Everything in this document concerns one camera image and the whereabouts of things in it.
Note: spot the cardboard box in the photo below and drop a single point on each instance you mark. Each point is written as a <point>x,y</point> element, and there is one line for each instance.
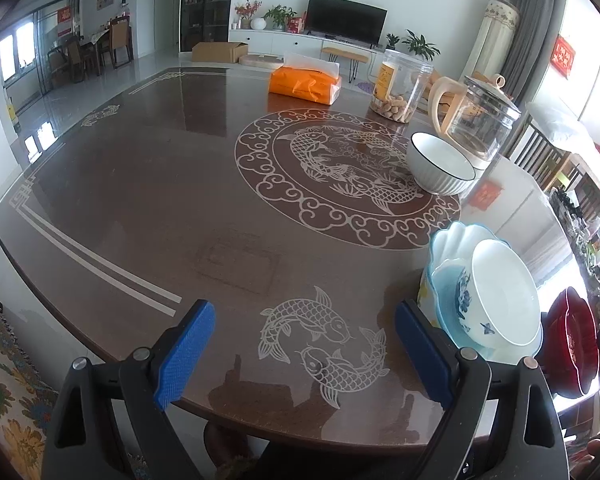
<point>215,52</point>

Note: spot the grey curtain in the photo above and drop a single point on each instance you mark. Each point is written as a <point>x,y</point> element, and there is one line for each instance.
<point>535,35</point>

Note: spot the red flower-shaped plate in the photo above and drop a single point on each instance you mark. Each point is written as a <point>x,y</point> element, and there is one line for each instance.
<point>550,360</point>
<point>580,350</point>

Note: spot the orange tissue pack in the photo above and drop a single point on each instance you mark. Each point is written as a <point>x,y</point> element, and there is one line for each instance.
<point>300,85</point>

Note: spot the small green potted plant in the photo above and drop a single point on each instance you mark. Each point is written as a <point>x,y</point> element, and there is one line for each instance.
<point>392,41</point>

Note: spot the wooden bench with metal legs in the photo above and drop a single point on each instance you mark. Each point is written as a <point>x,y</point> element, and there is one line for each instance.
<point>345,54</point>

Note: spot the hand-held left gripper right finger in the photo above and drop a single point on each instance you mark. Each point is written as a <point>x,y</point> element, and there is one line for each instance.
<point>425,355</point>

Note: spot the blue scalloped plate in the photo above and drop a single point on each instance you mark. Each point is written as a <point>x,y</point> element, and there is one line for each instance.
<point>442,285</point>

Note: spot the black television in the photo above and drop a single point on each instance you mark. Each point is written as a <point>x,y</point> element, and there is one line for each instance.
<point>347,17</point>

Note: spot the white ribbed bowl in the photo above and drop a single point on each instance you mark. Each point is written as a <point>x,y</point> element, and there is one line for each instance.
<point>440,180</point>

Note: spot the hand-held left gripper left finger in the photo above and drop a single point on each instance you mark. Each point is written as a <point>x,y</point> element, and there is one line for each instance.
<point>185,355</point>

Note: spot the white cloth bundle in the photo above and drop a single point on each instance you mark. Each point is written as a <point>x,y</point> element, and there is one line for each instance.
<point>560,127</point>

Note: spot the round white vase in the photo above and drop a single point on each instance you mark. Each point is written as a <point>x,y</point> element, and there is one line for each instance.
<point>258,24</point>

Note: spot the large leafy potted plant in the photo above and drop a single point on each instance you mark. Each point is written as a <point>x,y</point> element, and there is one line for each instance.
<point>420,45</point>

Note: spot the red flowers in vase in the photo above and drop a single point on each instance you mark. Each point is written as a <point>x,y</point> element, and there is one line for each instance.
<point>245,10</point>

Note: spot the dark glass display cabinet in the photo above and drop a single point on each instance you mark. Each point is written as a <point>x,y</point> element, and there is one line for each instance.
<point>205,5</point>

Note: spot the dining table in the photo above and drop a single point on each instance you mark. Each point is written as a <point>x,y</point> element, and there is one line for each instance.
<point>97,40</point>

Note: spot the red hanging ornament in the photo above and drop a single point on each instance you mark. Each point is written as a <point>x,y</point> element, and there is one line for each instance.
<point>564,55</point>

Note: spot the red door poster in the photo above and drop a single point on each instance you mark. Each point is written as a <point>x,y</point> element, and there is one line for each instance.
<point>65,20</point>

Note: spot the clear plastic snack jar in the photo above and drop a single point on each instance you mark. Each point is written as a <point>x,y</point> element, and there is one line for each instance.
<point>400,85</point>

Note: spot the yellow floral bowl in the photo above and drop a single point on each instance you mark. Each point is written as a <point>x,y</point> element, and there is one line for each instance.
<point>424,295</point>

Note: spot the red gift box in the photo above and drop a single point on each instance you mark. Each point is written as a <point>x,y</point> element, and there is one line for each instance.
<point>296,25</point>

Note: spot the cluttered side shelf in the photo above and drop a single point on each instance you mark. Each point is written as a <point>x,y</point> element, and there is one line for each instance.
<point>590,245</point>

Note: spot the wooden dining chair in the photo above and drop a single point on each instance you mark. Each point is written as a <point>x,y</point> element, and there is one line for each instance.
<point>120,40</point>

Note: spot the floral printed cloth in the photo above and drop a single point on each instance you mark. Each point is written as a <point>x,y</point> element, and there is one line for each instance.
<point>5,385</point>

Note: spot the white television cabinet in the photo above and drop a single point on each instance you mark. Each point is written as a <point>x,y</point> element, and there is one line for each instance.
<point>280,40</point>

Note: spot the white blue-floral bowl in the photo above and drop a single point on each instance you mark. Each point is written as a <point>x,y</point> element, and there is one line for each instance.
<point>505,285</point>

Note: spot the covered standing air conditioner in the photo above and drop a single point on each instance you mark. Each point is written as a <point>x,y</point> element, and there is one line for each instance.
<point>495,35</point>

